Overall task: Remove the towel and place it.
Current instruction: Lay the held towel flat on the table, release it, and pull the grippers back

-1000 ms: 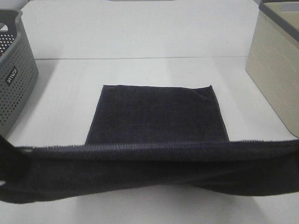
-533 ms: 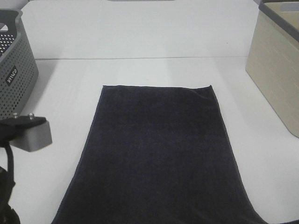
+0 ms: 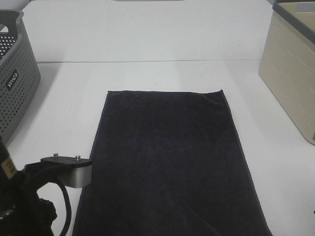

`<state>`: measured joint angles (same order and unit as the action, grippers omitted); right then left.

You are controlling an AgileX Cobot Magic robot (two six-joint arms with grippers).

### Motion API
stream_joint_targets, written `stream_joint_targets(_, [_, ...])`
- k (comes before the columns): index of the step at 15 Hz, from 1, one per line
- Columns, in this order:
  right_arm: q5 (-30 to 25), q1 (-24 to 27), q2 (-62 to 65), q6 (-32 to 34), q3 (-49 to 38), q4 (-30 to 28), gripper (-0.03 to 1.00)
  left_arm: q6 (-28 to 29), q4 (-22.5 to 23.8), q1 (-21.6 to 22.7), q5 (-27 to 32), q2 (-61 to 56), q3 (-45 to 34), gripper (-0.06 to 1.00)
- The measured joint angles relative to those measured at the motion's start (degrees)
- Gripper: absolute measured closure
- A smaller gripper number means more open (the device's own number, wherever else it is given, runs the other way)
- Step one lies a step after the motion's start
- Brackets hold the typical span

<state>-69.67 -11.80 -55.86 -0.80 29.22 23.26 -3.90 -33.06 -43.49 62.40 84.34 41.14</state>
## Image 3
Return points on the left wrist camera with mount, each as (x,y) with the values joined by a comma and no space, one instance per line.
(74,172)

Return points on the dark navy towel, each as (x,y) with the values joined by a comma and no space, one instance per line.
(168,164)

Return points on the grey perforated plastic basket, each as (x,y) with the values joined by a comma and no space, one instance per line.
(19,73)

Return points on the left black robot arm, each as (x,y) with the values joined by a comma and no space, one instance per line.
(21,213)

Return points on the beige storage box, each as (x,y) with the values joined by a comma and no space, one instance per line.
(288,62)

